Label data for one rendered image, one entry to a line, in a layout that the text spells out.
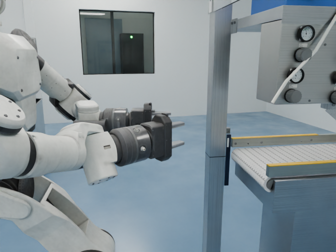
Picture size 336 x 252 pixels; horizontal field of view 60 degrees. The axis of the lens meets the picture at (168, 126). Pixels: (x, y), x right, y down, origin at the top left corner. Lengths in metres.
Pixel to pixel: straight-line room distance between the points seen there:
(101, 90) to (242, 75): 2.92
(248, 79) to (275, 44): 5.74
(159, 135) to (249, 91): 5.89
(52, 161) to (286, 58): 0.56
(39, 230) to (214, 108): 0.67
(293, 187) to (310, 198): 0.07
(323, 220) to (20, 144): 0.90
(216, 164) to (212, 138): 0.10
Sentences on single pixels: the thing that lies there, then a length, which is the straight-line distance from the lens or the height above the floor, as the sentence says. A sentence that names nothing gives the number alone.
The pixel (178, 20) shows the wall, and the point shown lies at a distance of 5.88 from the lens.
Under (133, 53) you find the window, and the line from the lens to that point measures 5.75.
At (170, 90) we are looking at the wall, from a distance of 5.84.
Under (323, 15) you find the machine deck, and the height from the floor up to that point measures 1.31.
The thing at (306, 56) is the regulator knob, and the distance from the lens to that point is 0.76.
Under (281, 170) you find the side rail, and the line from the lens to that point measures 0.87.
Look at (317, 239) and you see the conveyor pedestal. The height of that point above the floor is 0.64.
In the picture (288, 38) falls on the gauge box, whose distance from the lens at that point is 0.76.
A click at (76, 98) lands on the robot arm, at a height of 1.06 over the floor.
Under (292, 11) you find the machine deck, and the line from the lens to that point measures 0.77.
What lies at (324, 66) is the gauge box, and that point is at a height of 1.19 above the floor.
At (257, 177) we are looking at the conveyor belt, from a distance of 0.91.
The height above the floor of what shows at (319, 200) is 0.81.
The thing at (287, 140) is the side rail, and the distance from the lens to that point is 1.17.
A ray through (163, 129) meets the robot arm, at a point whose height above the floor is 1.04.
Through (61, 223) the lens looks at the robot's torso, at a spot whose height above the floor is 0.75.
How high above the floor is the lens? 1.22
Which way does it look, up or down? 14 degrees down
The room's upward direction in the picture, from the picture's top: straight up
